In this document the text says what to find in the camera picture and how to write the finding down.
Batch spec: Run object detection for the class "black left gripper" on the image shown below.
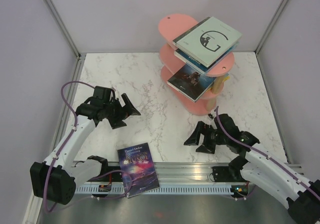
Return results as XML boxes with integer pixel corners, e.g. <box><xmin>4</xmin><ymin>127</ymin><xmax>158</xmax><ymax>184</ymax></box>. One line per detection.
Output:
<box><xmin>103</xmin><ymin>93</ymin><xmax>140</xmax><ymax>129</ymax></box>

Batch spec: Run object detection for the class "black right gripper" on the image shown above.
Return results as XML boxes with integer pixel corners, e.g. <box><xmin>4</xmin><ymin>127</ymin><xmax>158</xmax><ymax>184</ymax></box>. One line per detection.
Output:
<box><xmin>183</xmin><ymin>120</ymin><xmax>228</xmax><ymax>154</ymax></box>

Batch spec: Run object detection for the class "purple Robinson Crusoe book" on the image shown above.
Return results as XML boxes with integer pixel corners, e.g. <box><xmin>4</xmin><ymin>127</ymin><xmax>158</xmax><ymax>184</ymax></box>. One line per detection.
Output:
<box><xmin>117</xmin><ymin>143</ymin><xmax>160</xmax><ymax>198</ymax></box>

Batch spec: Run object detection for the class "blue Wuthering Heights book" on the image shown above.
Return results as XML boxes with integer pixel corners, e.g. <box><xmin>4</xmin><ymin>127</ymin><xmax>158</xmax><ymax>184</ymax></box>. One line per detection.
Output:
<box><xmin>167</xmin><ymin>64</ymin><xmax>216</xmax><ymax>102</ymax></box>

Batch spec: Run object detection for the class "teal underwater cover book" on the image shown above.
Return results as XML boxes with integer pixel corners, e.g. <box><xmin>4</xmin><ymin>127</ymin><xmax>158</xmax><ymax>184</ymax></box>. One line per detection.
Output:
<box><xmin>173</xmin><ymin>42</ymin><xmax>239</xmax><ymax>77</ymax></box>

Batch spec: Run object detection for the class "pale grey Great Gatsby book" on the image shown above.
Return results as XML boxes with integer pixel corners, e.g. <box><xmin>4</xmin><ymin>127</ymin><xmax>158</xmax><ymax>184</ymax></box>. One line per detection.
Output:
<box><xmin>172</xmin><ymin>17</ymin><xmax>242</xmax><ymax>67</ymax></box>

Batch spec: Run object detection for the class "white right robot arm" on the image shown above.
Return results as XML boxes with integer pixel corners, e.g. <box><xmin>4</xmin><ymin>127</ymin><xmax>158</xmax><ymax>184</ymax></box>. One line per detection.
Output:
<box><xmin>184</xmin><ymin>114</ymin><xmax>320</xmax><ymax>223</ymax></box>

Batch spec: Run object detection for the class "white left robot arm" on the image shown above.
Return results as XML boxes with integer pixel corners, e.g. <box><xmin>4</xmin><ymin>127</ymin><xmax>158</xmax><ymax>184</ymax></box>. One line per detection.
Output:
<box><xmin>30</xmin><ymin>86</ymin><xmax>140</xmax><ymax>205</ymax></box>

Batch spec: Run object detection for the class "pink three-tier shelf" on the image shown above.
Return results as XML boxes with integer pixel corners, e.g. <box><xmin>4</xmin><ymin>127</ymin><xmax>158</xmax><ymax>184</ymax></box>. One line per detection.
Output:
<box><xmin>158</xmin><ymin>14</ymin><xmax>234</xmax><ymax>116</ymax></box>

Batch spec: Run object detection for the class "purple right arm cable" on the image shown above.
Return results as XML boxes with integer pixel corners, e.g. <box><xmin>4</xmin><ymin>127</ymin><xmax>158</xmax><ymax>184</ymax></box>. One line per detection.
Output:
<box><xmin>214</xmin><ymin>105</ymin><xmax>320</xmax><ymax>199</ymax></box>

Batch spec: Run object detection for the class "white slotted cable duct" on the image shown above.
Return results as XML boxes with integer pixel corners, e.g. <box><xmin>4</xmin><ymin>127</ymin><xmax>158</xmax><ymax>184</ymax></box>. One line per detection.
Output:
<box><xmin>75</xmin><ymin>184</ymin><xmax>233</xmax><ymax>195</ymax></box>

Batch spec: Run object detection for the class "left aluminium frame post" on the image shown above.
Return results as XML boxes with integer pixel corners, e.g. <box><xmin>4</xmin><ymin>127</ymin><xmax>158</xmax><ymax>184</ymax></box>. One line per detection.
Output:
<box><xmin>43</xmin><ymin>0</ymin><xmax>81</xmax><ymax>59</ymax></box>

